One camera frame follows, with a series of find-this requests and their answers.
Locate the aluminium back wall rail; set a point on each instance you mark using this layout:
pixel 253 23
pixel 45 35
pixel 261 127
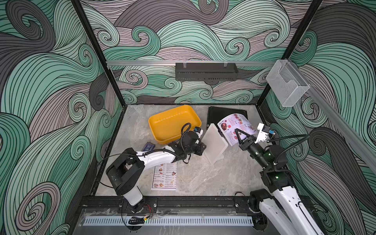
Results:
pixel 161 63

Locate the aluminium right wall rail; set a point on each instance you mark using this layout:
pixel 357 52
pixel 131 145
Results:
pixel 351 107

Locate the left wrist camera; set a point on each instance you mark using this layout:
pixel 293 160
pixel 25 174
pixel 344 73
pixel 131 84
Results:
pixel 198 131

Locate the clear acrylic wall pocket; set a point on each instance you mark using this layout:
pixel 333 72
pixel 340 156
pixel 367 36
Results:
pixel 287 82

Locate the yellow plastic tray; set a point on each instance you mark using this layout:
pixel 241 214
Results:
pixel 166 126

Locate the black wall-mounted shelf tray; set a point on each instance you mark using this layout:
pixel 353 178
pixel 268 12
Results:
pixel 206 72

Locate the white slotted cable duct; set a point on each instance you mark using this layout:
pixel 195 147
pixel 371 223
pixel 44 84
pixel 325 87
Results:
pixel 203 220

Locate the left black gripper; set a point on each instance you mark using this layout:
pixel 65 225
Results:
pixel 199 150

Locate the blue playing card box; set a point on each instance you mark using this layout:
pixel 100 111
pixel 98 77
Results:
pixel 148 147

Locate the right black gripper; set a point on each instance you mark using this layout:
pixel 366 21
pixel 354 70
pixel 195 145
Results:
pixel 249 142

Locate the dim sum menu sheet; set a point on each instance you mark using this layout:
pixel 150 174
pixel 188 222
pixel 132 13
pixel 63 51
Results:
pixel 165 177

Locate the aluminium wall rail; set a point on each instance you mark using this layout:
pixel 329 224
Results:
pixel 161 63
pixel 351 107

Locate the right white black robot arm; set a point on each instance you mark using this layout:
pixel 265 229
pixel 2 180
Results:
pixel 279 202

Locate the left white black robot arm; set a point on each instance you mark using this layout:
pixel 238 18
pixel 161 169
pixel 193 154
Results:
pixel 127 168

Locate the black ribbed case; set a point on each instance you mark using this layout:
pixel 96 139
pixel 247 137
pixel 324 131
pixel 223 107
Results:
pixel 216 114

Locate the pink dessert menu sheet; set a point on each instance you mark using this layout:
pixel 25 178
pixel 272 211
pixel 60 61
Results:
pixel 230 123

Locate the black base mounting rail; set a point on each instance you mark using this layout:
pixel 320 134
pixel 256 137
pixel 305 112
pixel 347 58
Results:
pixel 154 204

